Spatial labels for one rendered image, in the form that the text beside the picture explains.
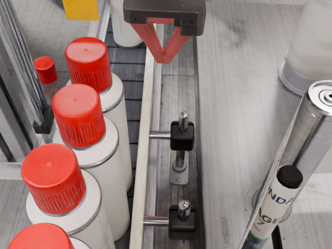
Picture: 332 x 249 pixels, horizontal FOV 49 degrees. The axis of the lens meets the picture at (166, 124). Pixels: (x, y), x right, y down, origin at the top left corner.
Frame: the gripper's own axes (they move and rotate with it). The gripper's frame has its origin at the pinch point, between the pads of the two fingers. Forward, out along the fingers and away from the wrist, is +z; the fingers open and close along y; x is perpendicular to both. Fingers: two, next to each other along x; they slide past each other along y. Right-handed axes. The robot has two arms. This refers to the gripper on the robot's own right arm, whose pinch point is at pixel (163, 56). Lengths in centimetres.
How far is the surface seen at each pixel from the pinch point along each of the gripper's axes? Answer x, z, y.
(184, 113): -2.6, 6.2, -2.7
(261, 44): -15.9, 13.4, 19.0
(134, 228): 2.1, 9.6, -15.2
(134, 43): 5.1, 12.4, 16.6
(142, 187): 1.7, 9.6, -10.5
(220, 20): -9.4, 13.5, 25.1
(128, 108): 4.8, 13.3, 3.7
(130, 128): 4.2, 13.3, 0.1
